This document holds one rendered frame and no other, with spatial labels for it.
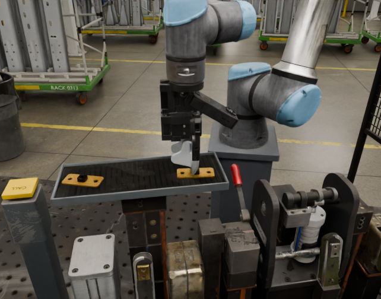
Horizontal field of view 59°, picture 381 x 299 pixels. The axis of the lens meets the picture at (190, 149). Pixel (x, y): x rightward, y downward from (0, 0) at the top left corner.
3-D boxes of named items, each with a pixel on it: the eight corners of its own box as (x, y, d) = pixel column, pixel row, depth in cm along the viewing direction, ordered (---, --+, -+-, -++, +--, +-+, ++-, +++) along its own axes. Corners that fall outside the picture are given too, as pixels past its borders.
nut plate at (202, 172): (177, 178, 75) (177, 174, 74) (177, 169, 78) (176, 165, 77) (215, 177, 75) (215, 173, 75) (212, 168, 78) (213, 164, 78)
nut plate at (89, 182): (60, 184, 73) (59, 179, 72) (69, 174, 76) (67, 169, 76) (97, 187, 72) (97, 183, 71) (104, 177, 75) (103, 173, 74)
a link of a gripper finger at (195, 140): (190, 154, 74) (190, 116, 70) (197, 153, 74) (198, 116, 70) (191, 164, 69) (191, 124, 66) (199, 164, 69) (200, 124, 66)
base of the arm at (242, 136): (220, 125, 113) (222, 97, 108) (266, 128, 111) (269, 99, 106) (217, 147, 100) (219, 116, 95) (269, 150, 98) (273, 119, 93)
